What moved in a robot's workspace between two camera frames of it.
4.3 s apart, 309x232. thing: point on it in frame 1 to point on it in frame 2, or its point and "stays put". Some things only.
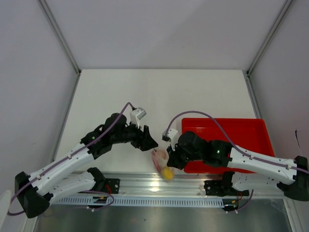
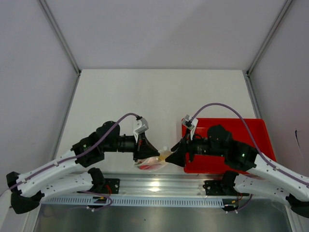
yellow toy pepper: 168,173 to 162,158
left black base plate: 112,185 stays put
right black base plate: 222,188 stays put
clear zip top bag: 160,157 to 155,163
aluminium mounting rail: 148,182 stays put
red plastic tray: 252,135 stays put
